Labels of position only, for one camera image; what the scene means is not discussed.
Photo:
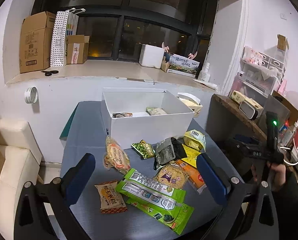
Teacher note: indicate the black silver snack bag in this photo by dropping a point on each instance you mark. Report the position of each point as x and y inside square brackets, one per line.
[170, 149]

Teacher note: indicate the white spray bottle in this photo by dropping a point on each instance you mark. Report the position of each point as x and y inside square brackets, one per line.
[204, 75]

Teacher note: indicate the orange corn cake packet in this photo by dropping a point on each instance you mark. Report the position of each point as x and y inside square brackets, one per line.
[111, 201]

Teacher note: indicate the white storage box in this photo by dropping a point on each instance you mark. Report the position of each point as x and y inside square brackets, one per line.
[142, 126]

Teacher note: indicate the kuromi noodle snack packet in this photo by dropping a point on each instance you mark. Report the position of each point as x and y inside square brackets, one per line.
[172, 175]

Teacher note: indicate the round biscuit packet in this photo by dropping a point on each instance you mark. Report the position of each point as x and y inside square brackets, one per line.
[116, 157]

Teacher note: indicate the green pea snack packet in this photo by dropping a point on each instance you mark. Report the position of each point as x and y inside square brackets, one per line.
[143, 149]

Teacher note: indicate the dotted white paper bag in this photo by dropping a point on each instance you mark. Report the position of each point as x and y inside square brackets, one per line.
[65, 25]

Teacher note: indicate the grey desk clock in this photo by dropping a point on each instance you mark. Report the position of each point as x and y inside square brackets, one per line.
[248, 110]

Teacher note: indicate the wooden side table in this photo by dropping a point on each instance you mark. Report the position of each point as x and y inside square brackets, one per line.
[233, 108]

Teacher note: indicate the white cartoon rice snack bag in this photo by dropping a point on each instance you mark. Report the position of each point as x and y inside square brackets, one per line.
[122, 115]

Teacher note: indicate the long white cracker pack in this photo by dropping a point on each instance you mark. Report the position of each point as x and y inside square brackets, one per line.
[155, 111]

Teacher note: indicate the black scissors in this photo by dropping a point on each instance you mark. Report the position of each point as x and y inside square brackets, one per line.
[50, 72]

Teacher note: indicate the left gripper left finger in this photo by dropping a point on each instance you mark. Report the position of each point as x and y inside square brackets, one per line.
[32, 221]

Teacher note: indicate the yellow tissue pack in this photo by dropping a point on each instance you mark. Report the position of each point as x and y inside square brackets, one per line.
[191, 101]

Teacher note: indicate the cream sofa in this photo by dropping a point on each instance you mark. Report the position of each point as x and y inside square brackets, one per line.
[22, 159]

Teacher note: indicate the orange cake clear packet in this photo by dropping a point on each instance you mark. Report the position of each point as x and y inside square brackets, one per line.
[195, 179]

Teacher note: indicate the white tape roll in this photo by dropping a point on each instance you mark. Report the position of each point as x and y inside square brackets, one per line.
[31, 95]

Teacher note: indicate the green white snack bag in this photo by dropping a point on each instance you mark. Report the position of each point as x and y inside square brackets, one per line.
[145, 190]

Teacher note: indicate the yellow green snack bag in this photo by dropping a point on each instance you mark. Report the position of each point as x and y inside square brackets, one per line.
[195, 139]

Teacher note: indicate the clear drawer organizer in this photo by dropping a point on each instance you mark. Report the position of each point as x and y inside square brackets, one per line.
[260, 74]

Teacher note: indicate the landscape printed long box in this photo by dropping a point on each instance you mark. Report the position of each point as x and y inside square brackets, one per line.
[183, 66]

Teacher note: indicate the person right hand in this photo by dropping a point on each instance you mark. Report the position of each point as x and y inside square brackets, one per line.
[279, 180]

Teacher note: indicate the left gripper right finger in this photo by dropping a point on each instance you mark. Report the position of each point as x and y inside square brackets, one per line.
[248, 210]

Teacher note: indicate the small open cardboard box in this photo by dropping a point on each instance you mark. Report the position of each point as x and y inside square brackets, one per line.
[77, 49]

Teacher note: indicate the tall cardboard box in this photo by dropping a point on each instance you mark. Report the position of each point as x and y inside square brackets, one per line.
[35, 42]

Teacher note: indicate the white foam box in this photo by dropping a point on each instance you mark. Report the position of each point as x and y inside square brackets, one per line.
[151, 56]

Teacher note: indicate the green seaweed snack bag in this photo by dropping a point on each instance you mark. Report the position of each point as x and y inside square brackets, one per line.
[176, 224]

